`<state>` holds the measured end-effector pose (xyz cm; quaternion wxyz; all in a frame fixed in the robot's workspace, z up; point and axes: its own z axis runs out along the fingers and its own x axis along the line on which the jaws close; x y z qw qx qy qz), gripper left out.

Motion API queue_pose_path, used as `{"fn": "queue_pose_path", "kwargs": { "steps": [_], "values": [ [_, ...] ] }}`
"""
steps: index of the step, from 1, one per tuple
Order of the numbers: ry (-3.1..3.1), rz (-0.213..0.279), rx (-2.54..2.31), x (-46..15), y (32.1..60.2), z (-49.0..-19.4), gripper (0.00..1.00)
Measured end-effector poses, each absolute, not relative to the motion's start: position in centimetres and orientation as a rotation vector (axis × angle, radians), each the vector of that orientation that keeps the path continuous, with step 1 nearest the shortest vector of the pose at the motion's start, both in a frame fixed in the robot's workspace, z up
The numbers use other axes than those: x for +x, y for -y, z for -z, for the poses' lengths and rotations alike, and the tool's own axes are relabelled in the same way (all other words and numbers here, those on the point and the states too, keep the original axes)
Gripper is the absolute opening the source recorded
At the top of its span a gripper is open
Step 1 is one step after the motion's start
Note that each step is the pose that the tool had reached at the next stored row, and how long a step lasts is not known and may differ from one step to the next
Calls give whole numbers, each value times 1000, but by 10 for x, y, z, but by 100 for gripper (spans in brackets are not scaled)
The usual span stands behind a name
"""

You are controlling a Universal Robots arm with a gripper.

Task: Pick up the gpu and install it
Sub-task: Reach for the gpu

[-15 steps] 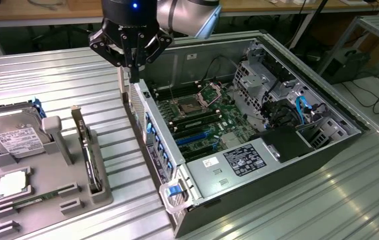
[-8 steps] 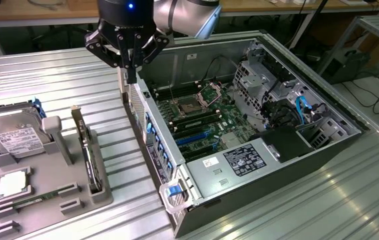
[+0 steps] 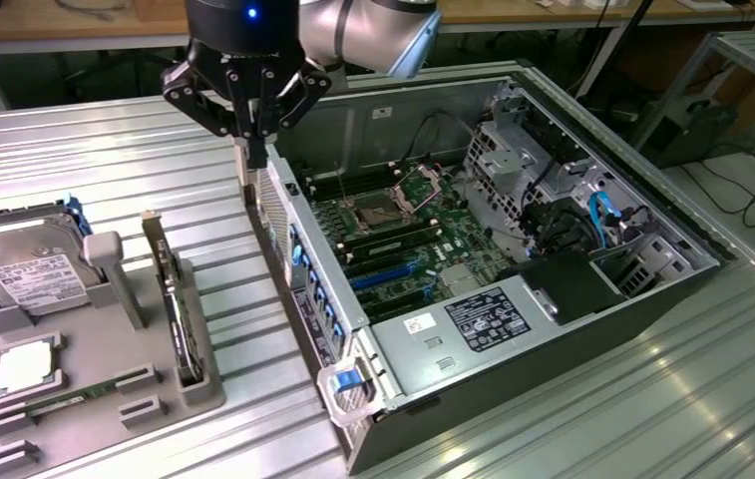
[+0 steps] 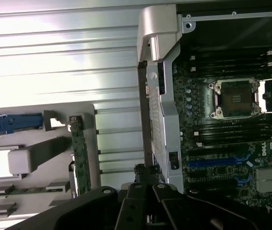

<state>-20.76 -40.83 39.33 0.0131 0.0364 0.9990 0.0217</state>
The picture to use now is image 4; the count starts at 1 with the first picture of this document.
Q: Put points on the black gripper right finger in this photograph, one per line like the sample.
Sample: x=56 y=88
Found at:
x=198 y=208

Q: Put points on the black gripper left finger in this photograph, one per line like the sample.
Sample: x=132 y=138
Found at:
x=87 y=206

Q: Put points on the black expansion slot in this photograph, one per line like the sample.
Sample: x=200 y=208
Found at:
x=212 y=185
x=215 y=151

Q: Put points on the blue expansion slot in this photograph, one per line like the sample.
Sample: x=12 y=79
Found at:
x=212 y=163

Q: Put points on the green RAM stick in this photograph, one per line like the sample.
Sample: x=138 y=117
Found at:
x=80 y=155
x=27 y=191

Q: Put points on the grey parts rack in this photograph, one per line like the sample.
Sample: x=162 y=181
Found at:
x=51 y=165

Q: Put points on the RAM slot white latches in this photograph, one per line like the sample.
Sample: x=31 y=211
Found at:
x=231 y=67
x=234 y=130
x=231 y=55
x=234 y=141

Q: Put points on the silver chipset heatsink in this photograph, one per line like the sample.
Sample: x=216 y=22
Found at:
x=268 y=180

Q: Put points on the silver open PC case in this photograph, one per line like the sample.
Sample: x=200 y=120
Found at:
x=170 y=124

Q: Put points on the green Dell motherboard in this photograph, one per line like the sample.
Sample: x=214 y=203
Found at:
x=267 y=153

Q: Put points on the CPU socket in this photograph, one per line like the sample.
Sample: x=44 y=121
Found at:
x=236 y=98

